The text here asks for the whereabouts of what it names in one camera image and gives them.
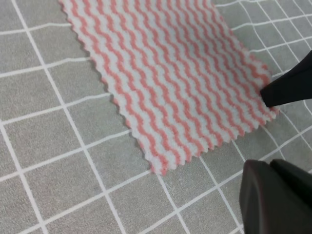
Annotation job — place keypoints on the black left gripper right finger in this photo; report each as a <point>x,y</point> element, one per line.
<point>295,85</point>

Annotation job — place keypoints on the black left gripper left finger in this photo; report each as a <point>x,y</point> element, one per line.
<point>275,198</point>

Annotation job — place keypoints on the pink white striped towel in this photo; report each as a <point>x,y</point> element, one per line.
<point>181,79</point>

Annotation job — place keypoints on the grey checked tablecloth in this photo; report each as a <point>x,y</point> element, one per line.
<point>68,165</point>

